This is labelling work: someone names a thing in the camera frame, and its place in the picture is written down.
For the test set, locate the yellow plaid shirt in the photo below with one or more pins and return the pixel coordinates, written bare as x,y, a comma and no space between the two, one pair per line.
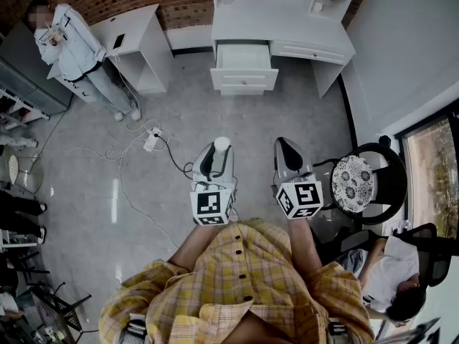
229,285

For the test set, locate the black round armchair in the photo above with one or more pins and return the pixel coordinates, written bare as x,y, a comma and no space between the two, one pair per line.
389,177

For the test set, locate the black mesh office chair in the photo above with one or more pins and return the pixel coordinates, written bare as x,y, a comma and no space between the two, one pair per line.
435,260

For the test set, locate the black phone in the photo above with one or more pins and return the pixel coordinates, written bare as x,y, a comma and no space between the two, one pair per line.
119,41

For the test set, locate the black metal rack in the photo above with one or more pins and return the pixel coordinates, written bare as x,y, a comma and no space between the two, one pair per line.
66,312

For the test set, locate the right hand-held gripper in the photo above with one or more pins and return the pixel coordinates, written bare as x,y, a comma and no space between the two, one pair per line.
305,195

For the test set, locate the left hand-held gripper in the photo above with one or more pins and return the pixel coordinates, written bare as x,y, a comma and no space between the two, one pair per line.
209,206

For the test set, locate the white power strip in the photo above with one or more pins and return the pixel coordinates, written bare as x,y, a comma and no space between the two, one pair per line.
150,142

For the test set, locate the floral round seat cushion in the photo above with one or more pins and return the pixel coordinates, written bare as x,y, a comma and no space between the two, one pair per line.
351,185

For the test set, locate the window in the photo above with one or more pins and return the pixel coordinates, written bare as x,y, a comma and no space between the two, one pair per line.
434,170

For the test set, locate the transparent round chair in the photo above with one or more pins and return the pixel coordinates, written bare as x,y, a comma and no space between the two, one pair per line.
30,177

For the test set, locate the small white cylinder object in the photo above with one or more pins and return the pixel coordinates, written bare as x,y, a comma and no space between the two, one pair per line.
221,144

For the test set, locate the grey metal cabinet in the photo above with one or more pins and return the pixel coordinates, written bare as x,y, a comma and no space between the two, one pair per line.
25,63

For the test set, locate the deep white drawer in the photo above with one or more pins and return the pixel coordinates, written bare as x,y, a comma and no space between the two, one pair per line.
244,57

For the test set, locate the person's left forearm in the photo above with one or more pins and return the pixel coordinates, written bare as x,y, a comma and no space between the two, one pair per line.
193,246

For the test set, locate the small white side desk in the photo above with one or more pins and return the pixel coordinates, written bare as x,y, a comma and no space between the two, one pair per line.
140,23

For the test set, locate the person's right forearm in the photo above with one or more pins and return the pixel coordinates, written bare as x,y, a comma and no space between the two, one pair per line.
303,246

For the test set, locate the small white cup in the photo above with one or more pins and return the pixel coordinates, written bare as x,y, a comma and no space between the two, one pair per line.
317,6

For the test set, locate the small dark bag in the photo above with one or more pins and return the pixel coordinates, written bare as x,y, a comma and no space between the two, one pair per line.
384,140

